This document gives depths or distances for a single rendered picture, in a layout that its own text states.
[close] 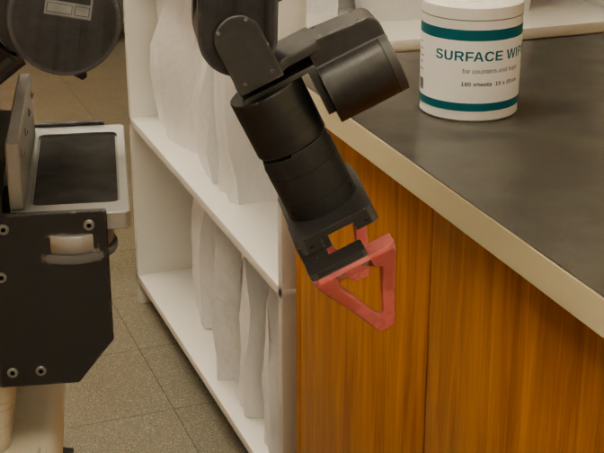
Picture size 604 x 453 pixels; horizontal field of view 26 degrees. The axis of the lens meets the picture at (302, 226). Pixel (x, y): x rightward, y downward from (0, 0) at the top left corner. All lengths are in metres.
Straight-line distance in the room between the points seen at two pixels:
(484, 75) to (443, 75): 0.05
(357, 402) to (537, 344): 0.57
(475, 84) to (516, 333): 0.38
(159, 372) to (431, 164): 1.64
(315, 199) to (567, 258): 0.37
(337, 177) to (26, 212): 0.27
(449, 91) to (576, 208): 0.33
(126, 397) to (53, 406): 1.66
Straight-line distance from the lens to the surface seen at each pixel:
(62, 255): 1.11
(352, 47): 0.97
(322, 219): 0.99
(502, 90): 1.69
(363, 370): 1.86
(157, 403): 2.94
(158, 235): 3.35
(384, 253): 0.97
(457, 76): 1.67
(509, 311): 1.44
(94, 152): 1.27
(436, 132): 1.65
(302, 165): 0.98
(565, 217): 1.39
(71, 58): 0.92
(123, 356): 3.15
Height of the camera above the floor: 1.44
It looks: 22 degrees down
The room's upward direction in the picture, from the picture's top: straight up
